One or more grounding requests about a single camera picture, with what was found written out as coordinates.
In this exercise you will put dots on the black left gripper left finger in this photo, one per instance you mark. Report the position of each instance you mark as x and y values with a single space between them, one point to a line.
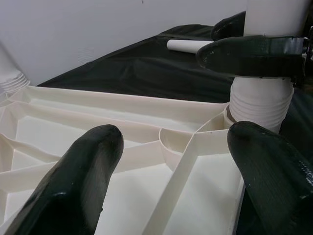
68 186

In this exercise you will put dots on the white plastic children table top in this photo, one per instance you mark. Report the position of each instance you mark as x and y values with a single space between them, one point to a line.
73 117

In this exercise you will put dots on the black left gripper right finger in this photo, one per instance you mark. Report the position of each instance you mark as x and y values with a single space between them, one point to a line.
276 183

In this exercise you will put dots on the black table cloth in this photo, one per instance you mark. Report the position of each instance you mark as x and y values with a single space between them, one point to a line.
146 73

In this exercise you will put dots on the white plastic table leg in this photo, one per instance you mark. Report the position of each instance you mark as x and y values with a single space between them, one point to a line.
12 71
183 45
269 14

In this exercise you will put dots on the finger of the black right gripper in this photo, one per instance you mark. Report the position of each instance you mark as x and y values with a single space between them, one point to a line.
232 27
244 56

